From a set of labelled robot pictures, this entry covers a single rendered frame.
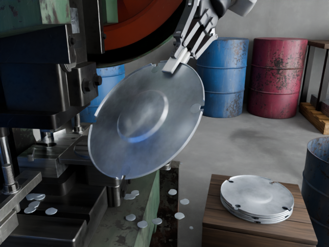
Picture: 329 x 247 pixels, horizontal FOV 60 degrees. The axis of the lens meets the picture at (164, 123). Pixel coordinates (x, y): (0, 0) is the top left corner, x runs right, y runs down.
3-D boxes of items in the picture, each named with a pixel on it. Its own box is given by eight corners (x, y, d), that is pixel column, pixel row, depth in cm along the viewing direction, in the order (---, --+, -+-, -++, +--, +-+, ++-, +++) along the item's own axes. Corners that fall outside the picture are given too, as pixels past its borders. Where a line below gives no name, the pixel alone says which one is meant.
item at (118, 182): (175, 184, 77) (175, 137, 73) (169, 217, 64) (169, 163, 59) (86, 178, 80) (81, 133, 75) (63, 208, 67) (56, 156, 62)
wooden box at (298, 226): (287, 243, 145) (298, 184, 133) (301, 313, 110) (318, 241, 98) (208, 230, 154) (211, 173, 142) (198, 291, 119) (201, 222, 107)
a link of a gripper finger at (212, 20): (200, 15, 69) (202, 19, 70) (179, 53, 67) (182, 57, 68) (213, 14, 66) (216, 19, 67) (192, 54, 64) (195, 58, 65)
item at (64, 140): (83, 149, 78) (82, 134, 76) (58, 177, 64) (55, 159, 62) (52, 147, 79) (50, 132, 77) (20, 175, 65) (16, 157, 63)
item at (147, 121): (191, 181, 46) (189, 179, 46) (72, 178, 62) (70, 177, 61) (214, 50, 60) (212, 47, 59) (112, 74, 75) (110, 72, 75)
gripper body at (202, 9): (211, 10, 74) (194, 37, 72) (197, -18, 68) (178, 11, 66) (236, 9, 69) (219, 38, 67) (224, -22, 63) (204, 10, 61)
